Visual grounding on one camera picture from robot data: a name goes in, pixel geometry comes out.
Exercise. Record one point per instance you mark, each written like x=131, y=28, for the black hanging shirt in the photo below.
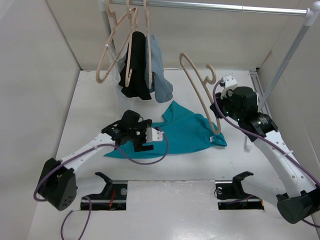
x=137, y=86

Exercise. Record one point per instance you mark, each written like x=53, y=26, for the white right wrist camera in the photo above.
x=228, y=83

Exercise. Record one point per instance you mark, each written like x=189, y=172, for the metal clothes rack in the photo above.
x=238, y=35

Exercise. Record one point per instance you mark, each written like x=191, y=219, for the beige hanger with black shirt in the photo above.
x=132, y=14

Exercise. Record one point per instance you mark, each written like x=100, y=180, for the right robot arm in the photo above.
x=295, y=192

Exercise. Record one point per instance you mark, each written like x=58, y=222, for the empty beige wooden hanger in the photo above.
x=108, y=46

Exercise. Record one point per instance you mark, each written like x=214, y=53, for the beige hanger with blue shirt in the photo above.
x=148, y=51

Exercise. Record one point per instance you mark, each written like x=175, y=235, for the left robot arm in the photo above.
x=57, y=183

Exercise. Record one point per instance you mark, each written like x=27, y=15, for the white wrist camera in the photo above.
x=153, y=135
x=228, y=83

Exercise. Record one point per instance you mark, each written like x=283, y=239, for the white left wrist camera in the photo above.
x=153, y=135

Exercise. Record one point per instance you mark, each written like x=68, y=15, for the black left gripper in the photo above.
x=139, y=145

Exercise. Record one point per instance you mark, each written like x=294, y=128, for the light blue hanging shirt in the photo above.
x=154, y=72

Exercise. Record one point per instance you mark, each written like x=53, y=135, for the white sheer hanging garment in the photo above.
x=119, y=65

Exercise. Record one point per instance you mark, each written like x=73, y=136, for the teal t shirt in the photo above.
x=186, y=131

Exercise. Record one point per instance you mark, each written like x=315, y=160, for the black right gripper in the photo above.
x=220, y=101

